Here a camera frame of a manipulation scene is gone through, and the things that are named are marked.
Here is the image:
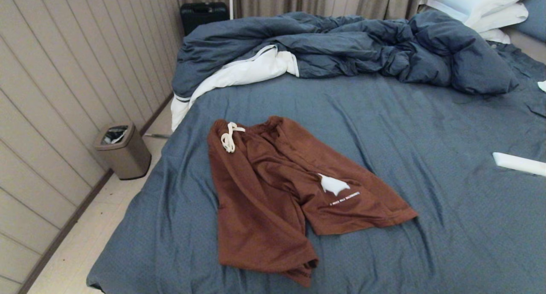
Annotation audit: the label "crumpled blue duvet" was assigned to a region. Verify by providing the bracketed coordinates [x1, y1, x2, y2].
[172, 9, 520, 102]

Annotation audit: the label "black suitcase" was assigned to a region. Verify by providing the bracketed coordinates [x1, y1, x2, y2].
[180, 2, 229, 36]

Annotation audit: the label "brown drawstring shorts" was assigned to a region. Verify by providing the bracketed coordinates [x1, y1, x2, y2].
[207, 116, 418, 288]

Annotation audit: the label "bronze trash bin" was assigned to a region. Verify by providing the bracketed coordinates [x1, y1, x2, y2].
[94, 122, 152, 180]

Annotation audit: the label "blue bed sheet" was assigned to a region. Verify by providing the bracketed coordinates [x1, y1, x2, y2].
[86, 42, 546, 294]

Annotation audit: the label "blue pillow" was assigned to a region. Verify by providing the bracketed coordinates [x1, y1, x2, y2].
[514, 0, 546, 43]

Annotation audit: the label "beige headboard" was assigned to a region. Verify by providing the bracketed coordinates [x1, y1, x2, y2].
[501, 27, 546, 64]

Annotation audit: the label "flat white rectangular object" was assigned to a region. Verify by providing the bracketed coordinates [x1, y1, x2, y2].
[492, 152, 546, 177]

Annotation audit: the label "black bin liner bag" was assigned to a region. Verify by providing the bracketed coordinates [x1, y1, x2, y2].
[102, 126, 128, 145]

